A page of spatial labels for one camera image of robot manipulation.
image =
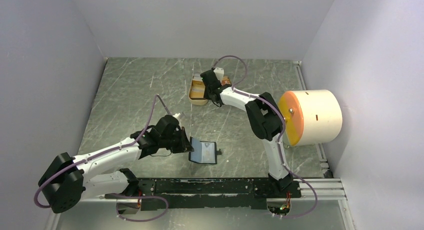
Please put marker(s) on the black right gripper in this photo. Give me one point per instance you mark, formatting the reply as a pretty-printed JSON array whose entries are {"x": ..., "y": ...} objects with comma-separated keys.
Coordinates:
[{"x": 206, "y": 94}]

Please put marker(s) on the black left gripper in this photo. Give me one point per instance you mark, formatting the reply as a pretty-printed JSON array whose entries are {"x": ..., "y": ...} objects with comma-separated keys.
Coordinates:
[{"x": 184, "y": 144}]

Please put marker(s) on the grey credit card stack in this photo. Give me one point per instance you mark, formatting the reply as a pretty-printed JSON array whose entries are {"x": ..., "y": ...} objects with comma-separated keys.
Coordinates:
[{"x": 197, "y": 87}]

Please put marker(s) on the black card holder wallet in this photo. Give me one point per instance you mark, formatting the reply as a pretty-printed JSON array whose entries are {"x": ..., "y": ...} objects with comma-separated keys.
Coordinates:
[{"x": 204, "y": 152}]

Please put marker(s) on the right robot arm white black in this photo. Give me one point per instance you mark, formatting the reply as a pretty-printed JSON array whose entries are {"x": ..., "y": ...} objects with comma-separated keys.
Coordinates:
[{"x": 265, "y": 119}]

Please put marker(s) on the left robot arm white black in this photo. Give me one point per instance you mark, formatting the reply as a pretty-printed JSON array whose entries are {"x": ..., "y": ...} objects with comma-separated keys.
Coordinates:
[{"x": 70, "y": 179}]

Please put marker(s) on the orange patterned card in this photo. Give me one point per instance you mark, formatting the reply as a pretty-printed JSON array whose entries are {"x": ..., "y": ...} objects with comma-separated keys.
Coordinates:
[{"x": 225, "y": 81}]

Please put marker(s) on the beige oval tray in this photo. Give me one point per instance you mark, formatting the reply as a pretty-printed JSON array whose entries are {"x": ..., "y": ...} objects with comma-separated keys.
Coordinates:
[{"x": 198, "y": 102}]

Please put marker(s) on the cream cylinder orange face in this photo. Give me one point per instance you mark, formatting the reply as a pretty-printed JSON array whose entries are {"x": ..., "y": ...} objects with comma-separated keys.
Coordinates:
[{"x": 311, "y": 117}]

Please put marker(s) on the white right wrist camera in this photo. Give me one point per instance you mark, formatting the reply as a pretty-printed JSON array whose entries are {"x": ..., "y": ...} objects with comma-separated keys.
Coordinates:
[{"x": 219, "y": 73}]

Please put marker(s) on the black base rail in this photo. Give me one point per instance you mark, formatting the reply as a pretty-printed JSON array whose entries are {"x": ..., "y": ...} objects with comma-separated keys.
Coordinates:
[{"x": 208, "y": 193}]

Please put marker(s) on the aluminium frame extrusion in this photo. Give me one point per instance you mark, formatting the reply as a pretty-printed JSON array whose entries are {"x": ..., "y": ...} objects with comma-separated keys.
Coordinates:
[{"x": 326, "y": 189}]

